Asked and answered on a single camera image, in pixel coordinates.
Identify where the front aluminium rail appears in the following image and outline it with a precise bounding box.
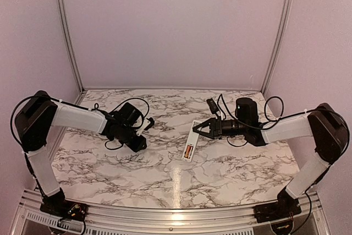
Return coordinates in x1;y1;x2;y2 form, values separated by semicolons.
10;190;331;234

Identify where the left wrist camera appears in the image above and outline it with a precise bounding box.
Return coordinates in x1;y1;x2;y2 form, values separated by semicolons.
144;117;155;130

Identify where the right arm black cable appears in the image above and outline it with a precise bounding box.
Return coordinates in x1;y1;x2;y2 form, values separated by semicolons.
217;93;342;235

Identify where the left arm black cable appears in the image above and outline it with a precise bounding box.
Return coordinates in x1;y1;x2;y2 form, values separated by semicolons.
9;96;151;150

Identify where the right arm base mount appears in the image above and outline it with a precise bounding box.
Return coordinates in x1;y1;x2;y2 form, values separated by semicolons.
254;202;302;223

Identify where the black gold AAA battery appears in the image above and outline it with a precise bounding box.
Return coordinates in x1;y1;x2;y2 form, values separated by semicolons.
188;146;193;159

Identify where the left aluminium frame post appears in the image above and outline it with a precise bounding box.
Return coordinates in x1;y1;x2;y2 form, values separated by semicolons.
57;0;85;93

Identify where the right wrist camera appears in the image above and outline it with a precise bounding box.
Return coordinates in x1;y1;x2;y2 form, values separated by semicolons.
206;98;219;114

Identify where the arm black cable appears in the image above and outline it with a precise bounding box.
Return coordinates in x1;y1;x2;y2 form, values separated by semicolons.
9;96;151;150
217;93;342;235

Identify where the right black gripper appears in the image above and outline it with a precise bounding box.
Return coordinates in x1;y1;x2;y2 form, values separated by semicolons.
194;116;248;139

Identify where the white remote control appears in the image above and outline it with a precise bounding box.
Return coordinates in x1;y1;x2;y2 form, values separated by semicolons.
181;120;201;162

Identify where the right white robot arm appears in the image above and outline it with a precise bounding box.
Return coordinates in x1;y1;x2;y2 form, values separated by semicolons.
193;97;350;217

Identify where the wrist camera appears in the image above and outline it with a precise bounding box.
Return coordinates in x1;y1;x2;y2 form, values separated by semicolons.
144;117;155;130
206;98;219;114

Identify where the aluminium frame post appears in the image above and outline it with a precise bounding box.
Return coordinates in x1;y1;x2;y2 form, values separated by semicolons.
261;0;293;95
57;0;85;93

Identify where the right aluminium frame post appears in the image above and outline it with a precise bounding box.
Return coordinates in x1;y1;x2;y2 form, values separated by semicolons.
261;0;293;95

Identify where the orange AAA battery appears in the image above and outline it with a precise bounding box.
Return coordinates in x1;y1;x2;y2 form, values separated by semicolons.
184;145;190;159

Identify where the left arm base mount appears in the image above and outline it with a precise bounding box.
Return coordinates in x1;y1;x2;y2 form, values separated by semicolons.
40;192;88;221

